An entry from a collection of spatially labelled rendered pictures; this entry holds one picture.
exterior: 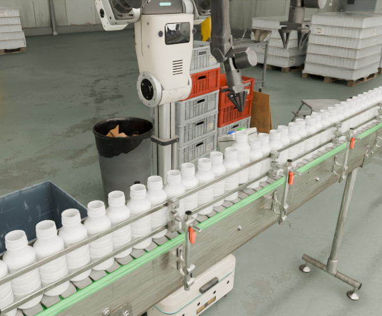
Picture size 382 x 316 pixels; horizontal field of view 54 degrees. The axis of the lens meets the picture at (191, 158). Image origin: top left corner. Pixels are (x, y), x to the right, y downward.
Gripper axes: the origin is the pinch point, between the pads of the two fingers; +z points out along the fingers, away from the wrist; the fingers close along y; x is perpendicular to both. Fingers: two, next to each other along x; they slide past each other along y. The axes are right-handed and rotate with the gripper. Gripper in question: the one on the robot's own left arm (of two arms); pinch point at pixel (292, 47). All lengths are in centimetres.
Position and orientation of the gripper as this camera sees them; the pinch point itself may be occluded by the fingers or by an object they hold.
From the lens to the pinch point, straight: 159.0
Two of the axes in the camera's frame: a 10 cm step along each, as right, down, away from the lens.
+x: -7.1, 2.9, -6.4
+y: -7.0, -3.1, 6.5
